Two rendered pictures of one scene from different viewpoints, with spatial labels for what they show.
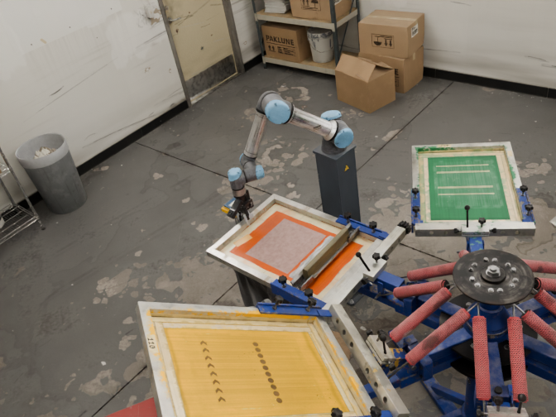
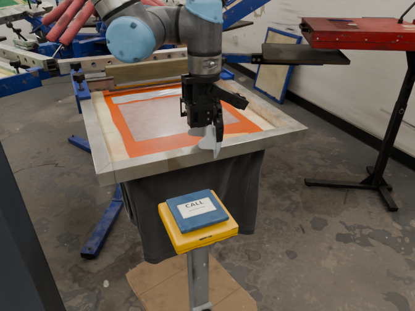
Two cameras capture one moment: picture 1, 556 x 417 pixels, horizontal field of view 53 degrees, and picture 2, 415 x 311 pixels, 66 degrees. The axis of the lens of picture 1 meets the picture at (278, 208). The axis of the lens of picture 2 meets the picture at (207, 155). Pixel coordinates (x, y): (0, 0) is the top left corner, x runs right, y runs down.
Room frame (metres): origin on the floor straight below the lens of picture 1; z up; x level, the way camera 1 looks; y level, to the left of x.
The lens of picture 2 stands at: (3.17, 0.44, 1.39)
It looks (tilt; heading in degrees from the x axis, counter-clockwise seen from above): 31 degrees down; 200
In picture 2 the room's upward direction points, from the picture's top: straight up
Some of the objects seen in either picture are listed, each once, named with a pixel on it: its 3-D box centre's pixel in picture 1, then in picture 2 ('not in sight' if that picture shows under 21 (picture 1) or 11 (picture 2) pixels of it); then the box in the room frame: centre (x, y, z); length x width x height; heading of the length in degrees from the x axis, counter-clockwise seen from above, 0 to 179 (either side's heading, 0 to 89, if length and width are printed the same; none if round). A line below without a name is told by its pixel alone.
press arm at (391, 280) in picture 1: (385, 280); not in sight; (1.81, -0.43, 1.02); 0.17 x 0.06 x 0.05; 43
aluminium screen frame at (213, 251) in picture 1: (294, 246); (169, 102); (2.22, -0.05, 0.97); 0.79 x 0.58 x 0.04; 43
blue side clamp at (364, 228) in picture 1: (361, 230); (81, 89); (2.23, -0.41, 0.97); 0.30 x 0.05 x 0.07; 43
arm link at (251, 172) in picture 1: (252, 172); (155, 26); (2.54, 0.10, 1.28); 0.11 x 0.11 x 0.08; 10
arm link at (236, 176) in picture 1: (236, 179); (202, 25); (2.51, 0.19, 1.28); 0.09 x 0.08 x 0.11; 100
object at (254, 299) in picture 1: (269, 296); not in sight; (2.12, 0.14, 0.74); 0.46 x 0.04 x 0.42; 43
